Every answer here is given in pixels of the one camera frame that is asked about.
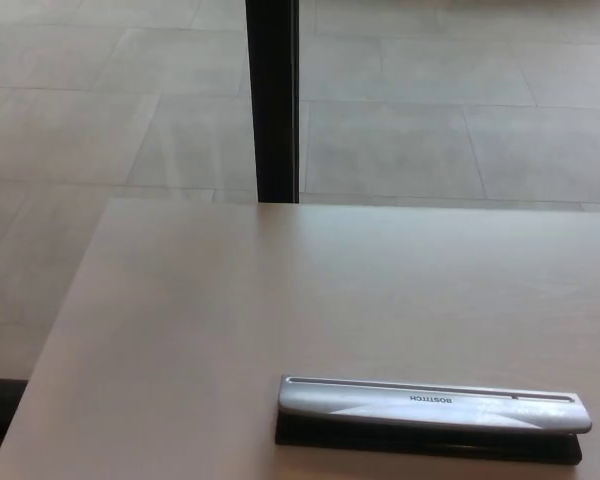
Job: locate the silver Bostitch hole punch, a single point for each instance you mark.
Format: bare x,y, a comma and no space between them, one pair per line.
430,407

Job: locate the black vertical window frame post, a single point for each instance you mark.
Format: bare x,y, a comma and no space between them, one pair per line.
274,100

